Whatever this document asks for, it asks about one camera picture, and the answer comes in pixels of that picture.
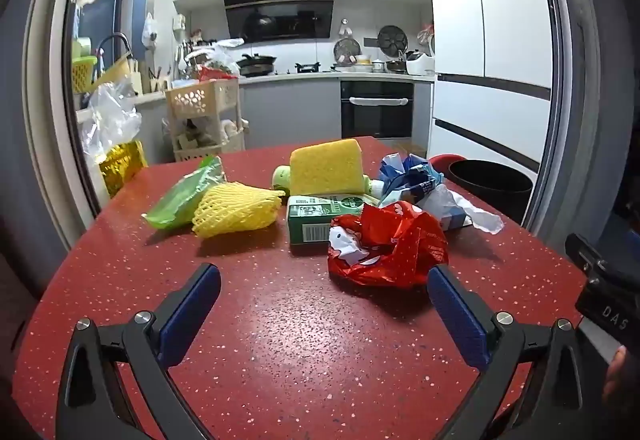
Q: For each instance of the round metal rack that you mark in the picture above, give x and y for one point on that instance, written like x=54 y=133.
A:
x=391 y=40
x=346 y=51

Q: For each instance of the black built-in oven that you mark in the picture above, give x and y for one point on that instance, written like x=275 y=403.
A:
x=375 y=115

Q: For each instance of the red snack wrapper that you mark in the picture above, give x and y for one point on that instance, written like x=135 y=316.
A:
x=390 y=245

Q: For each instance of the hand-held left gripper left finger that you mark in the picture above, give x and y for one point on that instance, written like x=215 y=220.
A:
x=192 y=315

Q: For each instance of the yellow foam fruit net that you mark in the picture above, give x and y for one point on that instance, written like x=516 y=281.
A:
x=230 y=212

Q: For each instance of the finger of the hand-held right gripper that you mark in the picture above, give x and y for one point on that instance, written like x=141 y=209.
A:
x=582 y=252

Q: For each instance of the red plastic bag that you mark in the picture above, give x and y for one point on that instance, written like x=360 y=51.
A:
x=215 y=73

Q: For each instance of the green plastic bag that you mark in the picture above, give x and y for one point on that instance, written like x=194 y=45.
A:
x=175 y=205

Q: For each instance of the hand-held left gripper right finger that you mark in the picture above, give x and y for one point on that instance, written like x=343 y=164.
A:
x=457 y=315

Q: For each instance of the clear plastic bag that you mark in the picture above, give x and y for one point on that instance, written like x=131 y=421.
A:
x=110 y=120

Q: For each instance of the white and green bottle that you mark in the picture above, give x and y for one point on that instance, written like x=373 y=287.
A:
x=281 y=179

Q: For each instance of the gas stove burner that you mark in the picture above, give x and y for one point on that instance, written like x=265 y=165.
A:
x=307 y=67

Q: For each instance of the white refrigerator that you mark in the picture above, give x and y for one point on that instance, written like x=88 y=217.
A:
x=500 y=45

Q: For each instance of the black wok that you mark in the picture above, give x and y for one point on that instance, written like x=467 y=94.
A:
x=256 y=64

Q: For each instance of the yellow sponge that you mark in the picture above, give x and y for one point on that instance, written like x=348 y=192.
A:
x=325 y=168

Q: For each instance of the white rice cooker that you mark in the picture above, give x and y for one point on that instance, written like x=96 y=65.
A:
x=420 y=64

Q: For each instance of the cardboard box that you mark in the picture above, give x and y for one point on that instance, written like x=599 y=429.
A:
x=415 y=150

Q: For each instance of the red stool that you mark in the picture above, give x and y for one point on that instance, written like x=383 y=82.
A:
x=440 y=163

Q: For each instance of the black trash bin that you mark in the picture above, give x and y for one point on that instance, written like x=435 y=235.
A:
x=490 y=190

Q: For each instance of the grey kitchen counter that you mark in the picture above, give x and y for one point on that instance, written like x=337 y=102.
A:
x=290 y=105

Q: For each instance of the beige storage cart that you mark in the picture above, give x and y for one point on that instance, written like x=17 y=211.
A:
x=200 y=100

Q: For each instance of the green carton box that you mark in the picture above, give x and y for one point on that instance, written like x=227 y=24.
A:
x=310 y=220

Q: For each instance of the gold foil bag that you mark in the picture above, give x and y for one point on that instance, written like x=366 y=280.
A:
x=120 y=165

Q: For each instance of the white hanging plastic bag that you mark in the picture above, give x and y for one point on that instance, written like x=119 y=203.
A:
x=149 y=33

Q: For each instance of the person's right hand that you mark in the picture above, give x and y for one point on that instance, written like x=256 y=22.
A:
x=622 y=380

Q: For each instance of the yellow plastic basket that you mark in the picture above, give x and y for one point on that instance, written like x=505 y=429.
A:
x=82 y=73

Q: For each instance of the black kitchen faucet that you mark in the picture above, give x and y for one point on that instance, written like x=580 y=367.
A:
x=116 y=38

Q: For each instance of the black range hood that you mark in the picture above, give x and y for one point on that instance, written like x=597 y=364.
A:
x=280 y=20

